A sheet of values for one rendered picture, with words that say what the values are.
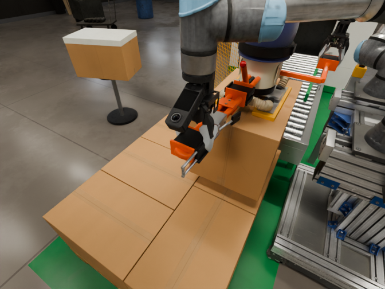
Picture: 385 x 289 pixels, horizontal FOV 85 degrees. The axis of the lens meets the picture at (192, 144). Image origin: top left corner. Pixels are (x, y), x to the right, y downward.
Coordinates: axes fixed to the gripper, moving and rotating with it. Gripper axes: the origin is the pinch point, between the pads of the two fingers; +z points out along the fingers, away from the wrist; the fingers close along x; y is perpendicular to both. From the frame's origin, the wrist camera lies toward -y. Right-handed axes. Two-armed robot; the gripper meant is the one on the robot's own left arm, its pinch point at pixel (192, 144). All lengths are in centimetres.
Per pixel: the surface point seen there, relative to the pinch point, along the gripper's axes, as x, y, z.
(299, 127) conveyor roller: -26, 130, 66
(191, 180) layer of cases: 21, 34, 66
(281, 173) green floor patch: -28, 126, 120
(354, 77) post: -48, 155, 27
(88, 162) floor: 148, 36, 122
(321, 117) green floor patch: -49, 253, 119
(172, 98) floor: 150, 191, 121
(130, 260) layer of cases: 21, -20, 66
